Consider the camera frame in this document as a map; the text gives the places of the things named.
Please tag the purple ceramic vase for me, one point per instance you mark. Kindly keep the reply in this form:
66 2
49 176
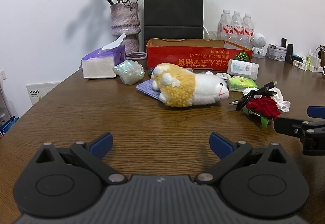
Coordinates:
125 26

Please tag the white plastic bottle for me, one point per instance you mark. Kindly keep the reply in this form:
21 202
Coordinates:
243 68

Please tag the red artificial rose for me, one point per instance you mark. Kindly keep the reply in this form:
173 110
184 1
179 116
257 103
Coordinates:
264 107

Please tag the black cosmetic bottle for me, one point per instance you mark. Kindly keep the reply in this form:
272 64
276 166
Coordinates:
289 53

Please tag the purple tissue box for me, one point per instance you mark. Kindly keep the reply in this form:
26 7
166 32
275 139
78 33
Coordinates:
101 62

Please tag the black paper bag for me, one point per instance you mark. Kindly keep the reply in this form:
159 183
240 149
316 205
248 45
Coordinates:
173 10

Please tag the iridescent plastic wrap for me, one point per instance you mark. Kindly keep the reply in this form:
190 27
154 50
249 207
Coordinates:
129 71

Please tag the white wall outlet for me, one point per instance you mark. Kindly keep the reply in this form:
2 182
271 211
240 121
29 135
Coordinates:
2 74

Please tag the white board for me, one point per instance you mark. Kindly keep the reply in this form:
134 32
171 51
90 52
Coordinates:
40 92

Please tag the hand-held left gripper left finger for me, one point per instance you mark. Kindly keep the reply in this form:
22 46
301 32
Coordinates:
102 143

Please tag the purple woven pouch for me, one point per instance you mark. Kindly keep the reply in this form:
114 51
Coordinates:
147 88

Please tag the white holder with small bottles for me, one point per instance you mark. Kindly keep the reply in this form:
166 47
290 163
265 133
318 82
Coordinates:
312 61

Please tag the blue packets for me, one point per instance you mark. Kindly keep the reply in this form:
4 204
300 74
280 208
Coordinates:
7 126

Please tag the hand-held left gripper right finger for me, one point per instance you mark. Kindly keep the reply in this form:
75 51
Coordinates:
219 143

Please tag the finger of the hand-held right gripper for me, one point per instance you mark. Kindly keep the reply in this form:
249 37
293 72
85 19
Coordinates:
314 111
287 125

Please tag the green tissue pack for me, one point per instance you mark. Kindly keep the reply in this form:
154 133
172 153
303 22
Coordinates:
241 84

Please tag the grey tin box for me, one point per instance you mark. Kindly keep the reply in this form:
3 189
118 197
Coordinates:
275 52

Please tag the white robot figure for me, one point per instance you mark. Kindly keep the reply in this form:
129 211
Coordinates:
259 43

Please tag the clear water bottle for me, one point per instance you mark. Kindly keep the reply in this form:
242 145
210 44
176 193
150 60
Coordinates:
237 27
225 26
248 28

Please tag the round metal tin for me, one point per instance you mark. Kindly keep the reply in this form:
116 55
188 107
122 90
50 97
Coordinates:
223 76

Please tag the yellow white plush sheep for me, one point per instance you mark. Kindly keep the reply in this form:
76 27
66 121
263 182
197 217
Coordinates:
188 88

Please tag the red cardboard box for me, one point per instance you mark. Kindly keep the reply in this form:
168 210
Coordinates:
193 57

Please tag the slim black tube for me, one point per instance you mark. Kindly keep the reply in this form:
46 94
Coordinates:
283 42

